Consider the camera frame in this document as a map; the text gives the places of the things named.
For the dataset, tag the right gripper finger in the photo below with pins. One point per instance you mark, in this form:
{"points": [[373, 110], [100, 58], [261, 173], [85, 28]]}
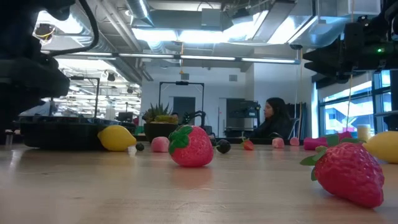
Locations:
{"points": [[329, 73], [326, 54]]}

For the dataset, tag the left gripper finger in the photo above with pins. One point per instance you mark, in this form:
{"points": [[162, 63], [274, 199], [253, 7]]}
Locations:
{"points": [[31, 79], [12, 109]]}

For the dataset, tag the small pink candy piece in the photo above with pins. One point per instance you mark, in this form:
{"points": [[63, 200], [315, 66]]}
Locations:
{"points": [[278, 143], [294, 142]]}

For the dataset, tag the yellow plastic lemon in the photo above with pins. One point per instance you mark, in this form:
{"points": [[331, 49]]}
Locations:
{"points": [[384, 147], [115, 138]]}

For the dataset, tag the large red plastic strawberry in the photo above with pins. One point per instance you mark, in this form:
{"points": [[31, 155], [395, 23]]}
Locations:
{"points": [[192, 147], [351, 174]]}

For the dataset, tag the small red strawberry with stem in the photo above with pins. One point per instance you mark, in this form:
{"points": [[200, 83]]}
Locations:
{"points": [[248, 145]]}

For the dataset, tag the small dark blueberry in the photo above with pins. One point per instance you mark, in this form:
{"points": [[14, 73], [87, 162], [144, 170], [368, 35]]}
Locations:
{"points": [[140, 147]]}

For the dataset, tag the dark plastic blueberry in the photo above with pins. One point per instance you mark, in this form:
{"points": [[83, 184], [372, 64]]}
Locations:
{"points": [[224, 147], [213, 141]]}

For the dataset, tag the large pink candy cube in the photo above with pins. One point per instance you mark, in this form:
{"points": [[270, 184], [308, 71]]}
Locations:
{"points": [[160, 144]]}

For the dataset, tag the black background robot arm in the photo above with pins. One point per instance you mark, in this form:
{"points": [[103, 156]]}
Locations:
{"points": [[194, 116]]}

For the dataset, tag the black plastic tupperware container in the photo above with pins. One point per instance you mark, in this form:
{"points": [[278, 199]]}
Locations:
{"points": [[62, 133]]}

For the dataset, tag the black metal pole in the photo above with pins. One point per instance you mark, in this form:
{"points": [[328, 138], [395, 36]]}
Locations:
{"points": [[394, 99]]}

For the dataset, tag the black side desk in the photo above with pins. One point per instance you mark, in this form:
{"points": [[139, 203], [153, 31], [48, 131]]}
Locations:
{"points": [[387, 113]]}

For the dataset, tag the pale yellow cup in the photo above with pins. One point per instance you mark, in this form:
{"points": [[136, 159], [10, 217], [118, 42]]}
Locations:
{"points": [[363, 132]]}

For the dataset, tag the pink-red folded cloth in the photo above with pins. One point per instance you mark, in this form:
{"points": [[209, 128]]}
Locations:
{"points": [[314, 143]]}

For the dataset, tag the person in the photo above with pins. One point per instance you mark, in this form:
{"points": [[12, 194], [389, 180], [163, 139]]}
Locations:
{"points": [[275, 121]]}

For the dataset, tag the dark equipment rack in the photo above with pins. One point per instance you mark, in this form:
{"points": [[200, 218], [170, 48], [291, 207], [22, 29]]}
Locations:
{"points": [[244, 112]]}

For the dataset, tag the small black monitor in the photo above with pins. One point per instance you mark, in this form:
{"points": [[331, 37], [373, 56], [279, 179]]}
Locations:
{"points": [[125, 117]]}

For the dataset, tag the green succulent plant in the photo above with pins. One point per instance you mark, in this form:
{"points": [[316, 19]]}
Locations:
{"points": [[157, 113]]}

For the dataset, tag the gray door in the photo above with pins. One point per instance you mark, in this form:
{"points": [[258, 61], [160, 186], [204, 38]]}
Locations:
{"points": [[184, 109]]}

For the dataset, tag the ceiling dome camera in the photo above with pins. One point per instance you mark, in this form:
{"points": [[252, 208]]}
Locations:
{"points": [[44, 32]]}

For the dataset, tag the black security camera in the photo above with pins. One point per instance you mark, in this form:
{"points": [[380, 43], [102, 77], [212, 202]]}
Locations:
{"points": [[295, 46]]}

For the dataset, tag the black aluminium table frame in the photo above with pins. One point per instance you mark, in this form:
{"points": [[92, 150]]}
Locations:
{"points": [[264, 141]]}

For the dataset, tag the silver ventilation duct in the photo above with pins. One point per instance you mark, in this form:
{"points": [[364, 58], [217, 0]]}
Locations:
{"points": [[140, 12]]}

